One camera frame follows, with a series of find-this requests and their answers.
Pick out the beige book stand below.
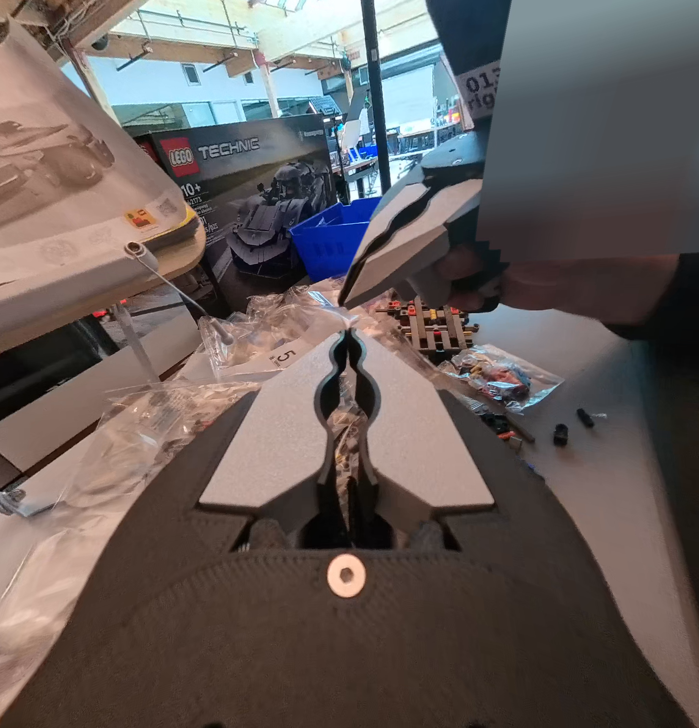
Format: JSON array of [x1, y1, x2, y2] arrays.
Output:
[[0, 23, 207, 360]]

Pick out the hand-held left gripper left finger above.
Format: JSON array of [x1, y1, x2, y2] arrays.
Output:
[[199, 331, 350, 550]]

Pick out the blue plastic bin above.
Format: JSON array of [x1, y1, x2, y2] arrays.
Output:
[[289, 197, 383, 284]]

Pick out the black vertical post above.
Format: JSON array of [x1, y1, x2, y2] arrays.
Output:
[[360, 0, 391, 198]]

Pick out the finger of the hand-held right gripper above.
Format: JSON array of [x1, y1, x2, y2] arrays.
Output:
[[338, 178, 485, 312], [345, 182, 431, 292]]

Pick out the clear bag of lego wheels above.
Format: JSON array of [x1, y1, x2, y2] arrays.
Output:
[[0, 380, 260, 655]]

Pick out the grey lego chassis assembly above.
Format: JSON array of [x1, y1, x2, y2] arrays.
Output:
[[377, 298, 480, 357]]

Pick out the small clear bag coloured pins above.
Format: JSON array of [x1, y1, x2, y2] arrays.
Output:
[[439, 344, 565, 415]]

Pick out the whiteboard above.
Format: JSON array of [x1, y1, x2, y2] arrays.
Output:
[[380, 76, 436, 133]]

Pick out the person's right hand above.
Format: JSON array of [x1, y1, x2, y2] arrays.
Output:
[[434, 246, 612, 325]]

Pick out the brown cardboard sheet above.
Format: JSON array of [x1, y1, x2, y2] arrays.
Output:
[[434, 56, 476, 133]]

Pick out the dark grey long lego axle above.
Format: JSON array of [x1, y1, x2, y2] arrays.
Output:
[[500, 412, 537, 445]]

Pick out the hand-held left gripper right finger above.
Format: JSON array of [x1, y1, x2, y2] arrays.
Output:
[[349, 329, 496, 550]]

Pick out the white wire page holder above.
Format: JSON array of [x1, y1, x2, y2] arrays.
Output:
[[124, 241, 237, 347]]

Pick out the black lego set box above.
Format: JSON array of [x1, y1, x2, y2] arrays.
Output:
[[127, 114, 336, 311]]

